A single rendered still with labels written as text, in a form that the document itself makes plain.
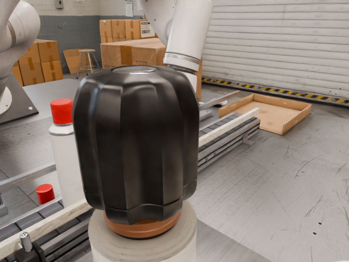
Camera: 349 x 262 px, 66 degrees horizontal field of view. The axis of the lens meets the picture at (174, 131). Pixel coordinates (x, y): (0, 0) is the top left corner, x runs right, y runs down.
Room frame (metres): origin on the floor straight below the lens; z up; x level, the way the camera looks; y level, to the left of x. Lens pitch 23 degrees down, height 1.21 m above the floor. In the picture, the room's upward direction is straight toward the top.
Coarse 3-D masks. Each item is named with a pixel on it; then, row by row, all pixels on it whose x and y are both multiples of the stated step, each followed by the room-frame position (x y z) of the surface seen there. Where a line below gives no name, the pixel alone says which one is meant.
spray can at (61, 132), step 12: (60, 108) 0.39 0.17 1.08; (60, 120) 0.39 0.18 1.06; (60, 132) 0.39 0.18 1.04; (72, 132) 0.39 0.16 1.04; (60, 144) 0.38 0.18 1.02; (72, 144) 0.39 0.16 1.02; (60, 156) 0.38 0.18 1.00; (72, 156) 0.39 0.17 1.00; (60, 168) 0.39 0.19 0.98; (72, 168) 0.39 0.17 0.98; (60, 180) 0.39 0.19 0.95; (72, 180) 0.38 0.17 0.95; (72, 192) 0.38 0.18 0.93
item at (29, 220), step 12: (228, 120) 0.86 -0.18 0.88; (252, 120) 0.86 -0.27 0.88; (204, 132) 0.76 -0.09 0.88; (228, 132) 0.76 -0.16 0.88; (60, 204) 0.42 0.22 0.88; (36, 216) 0.38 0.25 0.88; (48, 216) 0.38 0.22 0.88; (84, 216) 0.38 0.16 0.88; (12, 228) 0.35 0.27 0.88; (24, 228) 0.35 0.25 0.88; (60, 228) 0.35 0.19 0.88; (0, 240) 0.33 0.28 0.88; (36, 240) 0.33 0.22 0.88; (48, 240) 0.33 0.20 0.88
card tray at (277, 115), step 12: (252, 96) 1.23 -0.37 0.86; (264, 96) 1.20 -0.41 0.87; (228, 108) 1.07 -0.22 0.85; (240, 108) 1.13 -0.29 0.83; (252, 108) 1.13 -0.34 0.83; (264, 108) 1.13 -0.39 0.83; (276, 108) 1.13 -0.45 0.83; (288, 108) 1.13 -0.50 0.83; (300, 108) 1.10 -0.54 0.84; (264, 120) 0.98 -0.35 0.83; (276, 120) 0.98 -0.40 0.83; (288, 120) 0.98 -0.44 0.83; (300, 120) 0.98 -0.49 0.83; (276, 132) 0.86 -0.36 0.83
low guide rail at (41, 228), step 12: (240, 120) 0.79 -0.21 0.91; (216, 132) 0.68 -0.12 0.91; (204, 144) 0.64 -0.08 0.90; (72, 204) 0.37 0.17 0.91; (84, 204) 0.38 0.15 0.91; (60, 216) 0.34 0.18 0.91; (72, 216) 0.36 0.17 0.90; (36, 228) 0.32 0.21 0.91; (48, 228) 0.33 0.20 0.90; (12, 240) 0.29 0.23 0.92; (0, 252) 0.28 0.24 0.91; (12, 252) 0.29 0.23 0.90
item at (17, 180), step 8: (224, 96) 0.87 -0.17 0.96; (232, 96) 0.90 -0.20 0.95; (200, 104) 0.78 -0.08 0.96; (208, 104) 0.79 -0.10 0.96; (40, 168) 0.41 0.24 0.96; (48, 168) 0.42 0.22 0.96; (16, 176) 0.38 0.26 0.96; (24, 176) 0.39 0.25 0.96; (32, 176) 0.39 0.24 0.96; (40, 176) 0.40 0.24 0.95; (0, 184) 0.36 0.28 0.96; (8, 184) 0.37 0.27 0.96; (16, 184) 0.37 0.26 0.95; (0, 192) 0.36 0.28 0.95
